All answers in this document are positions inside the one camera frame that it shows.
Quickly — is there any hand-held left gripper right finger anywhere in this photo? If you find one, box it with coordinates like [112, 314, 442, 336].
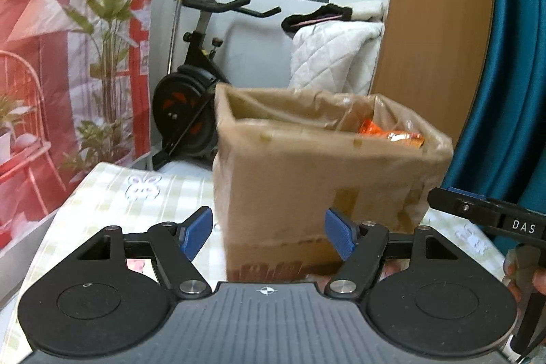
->
[324, 208, 461, 301]

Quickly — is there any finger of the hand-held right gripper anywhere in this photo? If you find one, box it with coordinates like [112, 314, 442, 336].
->
[427, 187, 488, 222]

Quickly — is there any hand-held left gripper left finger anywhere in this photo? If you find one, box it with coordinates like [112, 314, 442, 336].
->
[76, 206, 214, 302]

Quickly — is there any brown cardboard box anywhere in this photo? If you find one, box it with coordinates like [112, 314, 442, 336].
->
[212, 84, 454, 283]

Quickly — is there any orange snack packet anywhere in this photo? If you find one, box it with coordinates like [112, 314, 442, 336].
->
[357, 118, 387, 138]
[383, 131, 426, 151]

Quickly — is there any clear plastic bag liner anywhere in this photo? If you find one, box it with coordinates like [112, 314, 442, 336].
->
[213, 85, 454, 161]

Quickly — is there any person's right hand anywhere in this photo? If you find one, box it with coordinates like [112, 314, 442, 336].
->
[503, 259, 546, 307]

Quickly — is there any checked tablecloth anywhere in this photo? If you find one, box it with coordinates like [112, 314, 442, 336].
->
[0, 161, 546, 364]

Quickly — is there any black exercise bike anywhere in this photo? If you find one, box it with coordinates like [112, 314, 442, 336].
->
[151, 0, 282, 172]

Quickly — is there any teal curtain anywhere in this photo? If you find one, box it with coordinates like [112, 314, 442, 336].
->
[444, 0, 546, 216]

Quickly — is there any wooden board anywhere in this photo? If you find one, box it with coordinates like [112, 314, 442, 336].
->
[370, 0, 498, 145]

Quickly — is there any white quilted blanket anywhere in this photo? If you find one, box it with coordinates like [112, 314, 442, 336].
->
[288, 20, 385, 94]

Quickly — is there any black pink-trimmed garment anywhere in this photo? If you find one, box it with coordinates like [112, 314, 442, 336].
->
[282, 4, 354, 34]

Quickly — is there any red printed backdrop cloth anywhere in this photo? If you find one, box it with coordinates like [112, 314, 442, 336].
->
[0, 0, 165, 250]

